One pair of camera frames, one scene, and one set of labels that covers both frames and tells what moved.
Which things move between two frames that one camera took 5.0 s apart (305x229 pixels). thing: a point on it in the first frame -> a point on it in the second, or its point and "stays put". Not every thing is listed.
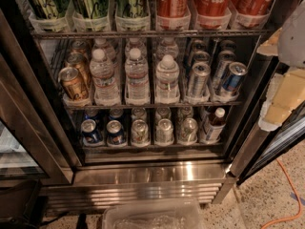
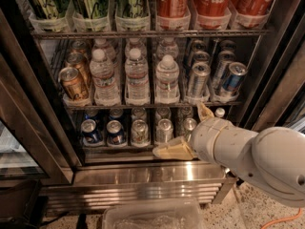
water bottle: (167, 81) stays put
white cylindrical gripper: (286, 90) -> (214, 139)
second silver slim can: (201, 56) stays put
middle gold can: (78, 61) stays put
